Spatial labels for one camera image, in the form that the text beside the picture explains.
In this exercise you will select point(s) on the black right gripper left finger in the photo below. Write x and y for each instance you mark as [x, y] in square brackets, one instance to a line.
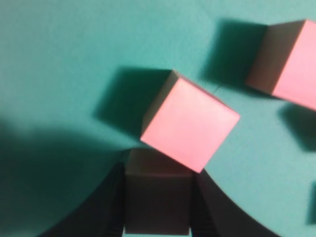
[101, 214]

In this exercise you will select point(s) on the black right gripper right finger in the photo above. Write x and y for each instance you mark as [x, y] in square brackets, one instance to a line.
[214, 214]

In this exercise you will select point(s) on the column pink cube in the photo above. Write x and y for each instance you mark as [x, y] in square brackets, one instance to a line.
[157, 194]
[285, 65]

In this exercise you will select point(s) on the edge pink cube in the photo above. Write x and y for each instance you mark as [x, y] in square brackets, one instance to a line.
[186, 122]

